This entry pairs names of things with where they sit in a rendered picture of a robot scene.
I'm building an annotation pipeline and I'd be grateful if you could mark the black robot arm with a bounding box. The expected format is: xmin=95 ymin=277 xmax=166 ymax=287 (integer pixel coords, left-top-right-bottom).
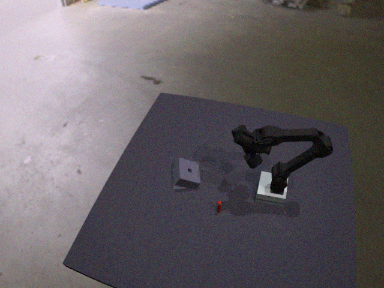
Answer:
xmin=233 ymin=125 xmax=333 ymax=195

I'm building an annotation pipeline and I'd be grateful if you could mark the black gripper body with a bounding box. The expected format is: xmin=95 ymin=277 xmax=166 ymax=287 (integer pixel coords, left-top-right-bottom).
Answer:
xmin=232 ymin=125 xmax=263 ymax=169

